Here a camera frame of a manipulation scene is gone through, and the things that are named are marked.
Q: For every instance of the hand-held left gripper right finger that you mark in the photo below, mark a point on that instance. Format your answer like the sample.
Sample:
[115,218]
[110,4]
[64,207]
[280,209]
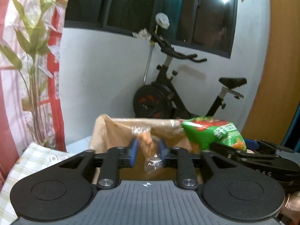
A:
[164,152]

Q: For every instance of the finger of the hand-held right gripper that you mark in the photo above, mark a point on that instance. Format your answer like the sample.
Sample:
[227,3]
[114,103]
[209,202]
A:
[225,151]
[251,143]

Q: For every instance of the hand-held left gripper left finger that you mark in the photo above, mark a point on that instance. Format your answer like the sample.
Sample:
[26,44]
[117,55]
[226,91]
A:
[133,152]

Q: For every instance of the clear packet of orange snacks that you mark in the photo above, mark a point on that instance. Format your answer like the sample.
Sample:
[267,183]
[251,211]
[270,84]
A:
[147,143]

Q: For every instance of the green snack bag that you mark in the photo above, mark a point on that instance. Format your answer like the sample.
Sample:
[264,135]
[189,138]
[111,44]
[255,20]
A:
[206,133]

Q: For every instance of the taped cardboard box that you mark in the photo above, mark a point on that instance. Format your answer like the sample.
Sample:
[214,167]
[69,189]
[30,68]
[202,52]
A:
[117,131]

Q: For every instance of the person's right hand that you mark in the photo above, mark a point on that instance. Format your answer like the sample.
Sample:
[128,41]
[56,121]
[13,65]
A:
[291,206]

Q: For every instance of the black exercise bike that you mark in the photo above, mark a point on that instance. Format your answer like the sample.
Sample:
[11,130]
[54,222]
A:
[164,93]

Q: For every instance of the wooden door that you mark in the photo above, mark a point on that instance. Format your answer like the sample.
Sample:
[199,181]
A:
[279,63]

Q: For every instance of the metal pole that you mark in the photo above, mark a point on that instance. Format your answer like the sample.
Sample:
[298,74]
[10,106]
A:
[149,62]

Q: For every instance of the checked tablecloth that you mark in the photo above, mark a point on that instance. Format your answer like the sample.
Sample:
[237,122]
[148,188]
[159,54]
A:
[35,159]

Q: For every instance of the dark window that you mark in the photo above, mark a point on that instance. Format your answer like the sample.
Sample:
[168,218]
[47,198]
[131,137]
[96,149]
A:
[131,4]

